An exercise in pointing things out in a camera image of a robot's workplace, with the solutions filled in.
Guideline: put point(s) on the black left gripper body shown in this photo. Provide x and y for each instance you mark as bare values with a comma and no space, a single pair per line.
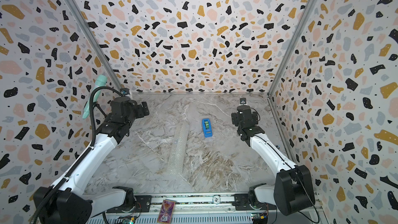
139,112

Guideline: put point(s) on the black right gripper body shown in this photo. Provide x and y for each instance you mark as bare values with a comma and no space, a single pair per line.
237,116

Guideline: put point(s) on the blue tape dispenser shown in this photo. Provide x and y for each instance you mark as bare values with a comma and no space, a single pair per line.
206,127

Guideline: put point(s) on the clear bubble wrap sheet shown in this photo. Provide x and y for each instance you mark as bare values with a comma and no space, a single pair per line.
178,150

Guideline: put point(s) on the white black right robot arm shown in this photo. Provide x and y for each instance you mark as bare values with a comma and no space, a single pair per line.
293,189

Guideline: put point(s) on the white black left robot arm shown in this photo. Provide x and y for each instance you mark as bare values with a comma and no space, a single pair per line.
63,202

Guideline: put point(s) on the mint green microphone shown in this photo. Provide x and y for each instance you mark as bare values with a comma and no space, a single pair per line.
100,82

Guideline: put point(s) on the green circuit board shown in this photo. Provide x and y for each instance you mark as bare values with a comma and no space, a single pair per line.
128,219

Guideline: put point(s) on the purple card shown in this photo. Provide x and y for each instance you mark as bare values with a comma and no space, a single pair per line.
166,212

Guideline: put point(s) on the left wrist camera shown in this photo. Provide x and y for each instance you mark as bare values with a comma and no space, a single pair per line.
126,92

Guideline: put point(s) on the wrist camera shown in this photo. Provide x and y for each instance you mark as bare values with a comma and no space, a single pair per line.
243,101
126,92

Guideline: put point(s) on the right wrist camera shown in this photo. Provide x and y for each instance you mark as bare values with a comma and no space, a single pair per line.
243,101

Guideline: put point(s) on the right circuit board with wires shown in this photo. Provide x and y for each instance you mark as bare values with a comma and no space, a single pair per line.
259,218

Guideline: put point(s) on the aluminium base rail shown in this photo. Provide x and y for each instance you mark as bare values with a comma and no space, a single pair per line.
206,208

